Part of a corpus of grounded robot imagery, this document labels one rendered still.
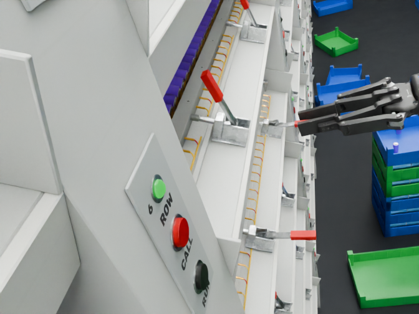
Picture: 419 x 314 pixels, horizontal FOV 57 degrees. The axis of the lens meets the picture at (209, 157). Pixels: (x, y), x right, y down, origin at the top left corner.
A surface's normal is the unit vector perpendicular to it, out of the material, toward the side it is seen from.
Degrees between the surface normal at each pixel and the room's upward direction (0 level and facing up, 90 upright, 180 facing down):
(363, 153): 0
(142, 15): 90
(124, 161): 90
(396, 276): 0
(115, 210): 90
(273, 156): 20
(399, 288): 0
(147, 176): 90
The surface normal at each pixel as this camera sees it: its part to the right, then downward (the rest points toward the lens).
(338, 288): -0.25, -0.75
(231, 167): 0.10, -0.73
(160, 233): 0.95, -0.07
